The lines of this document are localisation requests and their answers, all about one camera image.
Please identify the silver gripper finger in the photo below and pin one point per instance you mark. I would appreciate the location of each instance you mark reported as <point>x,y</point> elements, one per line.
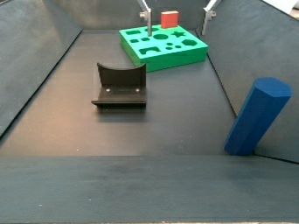
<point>146,15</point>
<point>210,14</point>

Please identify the blue hexagonal prism block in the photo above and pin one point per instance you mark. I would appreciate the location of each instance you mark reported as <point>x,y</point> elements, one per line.
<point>266,100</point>

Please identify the green shape sorter board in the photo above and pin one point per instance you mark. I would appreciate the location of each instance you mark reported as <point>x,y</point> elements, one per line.
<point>172,47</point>

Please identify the red rectangular block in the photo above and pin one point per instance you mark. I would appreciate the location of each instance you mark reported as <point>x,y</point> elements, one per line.
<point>170,19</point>

